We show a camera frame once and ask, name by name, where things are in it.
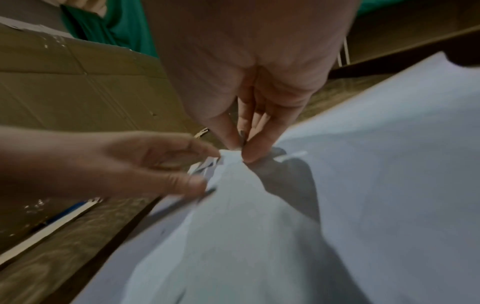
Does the person's left hand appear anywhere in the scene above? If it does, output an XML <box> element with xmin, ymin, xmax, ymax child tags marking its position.
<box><xmin>0</xmin><ymin>126</ymin><xmax>223</xmax><ymax>200</ymax></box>

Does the person's right hand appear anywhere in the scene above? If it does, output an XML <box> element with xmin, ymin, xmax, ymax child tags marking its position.
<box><xmin>142</xmin><ymin>0</ymin><xmax>363</xmax><ymax>164</ymax></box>

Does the white paper sheet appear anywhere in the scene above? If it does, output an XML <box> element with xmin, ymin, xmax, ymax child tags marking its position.
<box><xmin>70</xmin><ymin>52</ymin><xmax>480</xmax><ymax>304</ymax></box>

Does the blue pencil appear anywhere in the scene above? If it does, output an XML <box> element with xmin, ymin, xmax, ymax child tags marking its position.
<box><xmin>31</xmin><ymin>201</ymin><xmax>93</xmax><ymax>234</ymax></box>

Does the brown cardboard box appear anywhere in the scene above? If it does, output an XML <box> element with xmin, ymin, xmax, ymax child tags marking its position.
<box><xmin>0</xmin><ymin>16</ymin><xmax>226</xmax><ymax>268</ymax></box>

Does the green curtain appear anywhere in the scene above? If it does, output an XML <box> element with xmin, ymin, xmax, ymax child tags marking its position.
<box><xmin>59</xmin><ymin>0</ymin><xmax>399</xmax><ymax>59</ymax></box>

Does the tan wooden cabinet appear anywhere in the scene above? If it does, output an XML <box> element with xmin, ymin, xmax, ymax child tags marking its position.
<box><xmin>346</xmin><ymin>0</ymin><xmax>480</xmax><ymax>65</ymax></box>

